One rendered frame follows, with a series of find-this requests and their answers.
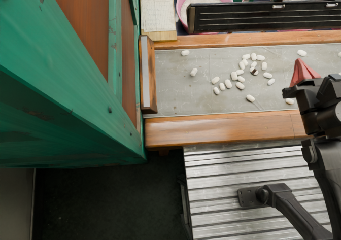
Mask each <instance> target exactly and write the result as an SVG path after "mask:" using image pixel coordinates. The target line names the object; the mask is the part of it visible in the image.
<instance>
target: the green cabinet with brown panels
mask: <svg viewBox="0 0 341 240"><path fill-rule="evenodd" d="M138 40H139V39H138V15H137V8H136V4H135V0H0V165H13V164H29V163H44V162H60V161H75V160H90V159H106V158H119V157H142V139H141V105H140V73H139V43H138Z"/></svg>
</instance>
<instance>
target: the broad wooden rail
mask: <svg viewBox="0 0 341 240"><path fill-rule="evenodd" d="M143 126H144V147H145V148H146V149H147V150H148V151H158V150H173V149H182V148H183V147H195V146H210V145H226V144H242V143H257V142H273V141H289V140H305V139H314V138H315V137H314V136H313V135H307V134H306V133H305V129H304V126H303V122H302V118H301V115H300V111H299V110H284V111H267V112H248V113H231V114H212V115H194V116H176V117H158V118H145V119H144V123H143ZM324 136H326V135H324ZM320 137H322V136H320ZM317 138H319V137H317Z"/></svg>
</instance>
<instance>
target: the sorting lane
mask: <svg viewBox="0 0 341 240"><path fill-rule="evenodd" d="M185 50H188V51H189V52H190V53H189V55H184V56H183V55H182V54H181V52H182V51H185ZM298 50H303V51H305V52H306V53H307V54H306V56H301V55H299V54H298V53H297V52H298ZM154 52H155V74H156V95H157V110H158V113H157V114H143V118H144V119H145V118H158V117H176V116H194V115H212V114H231V113H248V112H267V111H284V110H299V108H298V104H297V100H296V98H290V99H292V100H294V104H292V105H291V104H289V103H287V102H286V98H285V99H283V96H282V89H284V88H286V87H289V86H290V83H291V79H292V76H293V73H294V65H295V60H296V59H298V58H301V59H302V60H303V61H304V62H305V63H306V64H307V65H308V66H309V67H310V68H312V69H313V70H314V71H316V72H317V73H318V74H320V75H321V78H324V77H326V76H328V75H329V74H339V73H341V57H339V56H338V54H339V53H340V52H341V43H331V44H305V45H279V46H254V47H228V48H202V49H177V50H154ZM252 53H255V54H256V56H257V55H261V56H264V57H265V60H263V61H261V60H257V59H256V60H252V57H251V54H252ZM246 54H249V55H250V58H248V59H246V61H247V62H248V65H247V66H245V69H243V71H244V72H243V74H240V75H237V77H239V76H241V77H242V78H244V79H245V81H244V82H241V81H239V80H238V79H237V80H235V81H234V80H233V79H232V76H231V73H232V72H236V71H237V70H241V69H240V66H239V63H240V62H242V60H243V59H242V56H243V55H246ZM253 62H257V64H256V66H255V67H254V68H255V69H257V70H258V74H257V75H254V74H252V73H251V72H250V68H251V64H252V63H253ZM263 62H266V63H267V69H266V70H263V69H262V63H263ZM194 68H196V69H197V73H196V74H195V76H191V74H190V73H191V72H192V70H193V69H194ZM264 73H270V74H272V77H271V78H267V77H264V75H263V74H264ZM215 77H219V81H218V82H217V83H215V84H213V83H212V80H213V79H214V78H215ZM271 79H274V80H275V82H274V83H272V84H271V85H268V81H269V80H271ZM225 80H230V82H231V84H232V87H231V88H227V86H226V84H225ZM237 82H240V83H242V84H243V85H244V89H239V88H238V87H237V86H236V84H237ZM220 83H223V84H224V87H225V90H221V89H220V86H219V84H220ZM215 87H217V88H218V90H219V94H216V93H215V92H214V88H215ZM247 95H251V96H252V97H254V98H255V100H254V101H253V102H251V101H249V100H248V99H247V98H246V97H247Z"/></svg>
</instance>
